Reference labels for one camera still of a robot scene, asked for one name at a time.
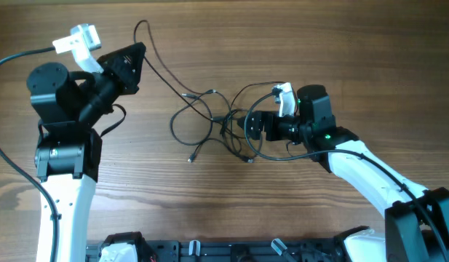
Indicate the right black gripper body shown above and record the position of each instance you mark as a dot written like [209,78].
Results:
[282,127]

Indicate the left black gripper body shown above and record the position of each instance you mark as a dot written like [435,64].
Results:
[116,82]

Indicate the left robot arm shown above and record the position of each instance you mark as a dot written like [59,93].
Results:
[67,157]

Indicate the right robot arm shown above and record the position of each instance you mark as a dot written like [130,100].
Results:
[416,218]

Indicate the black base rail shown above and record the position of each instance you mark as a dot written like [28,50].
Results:
[246,251]

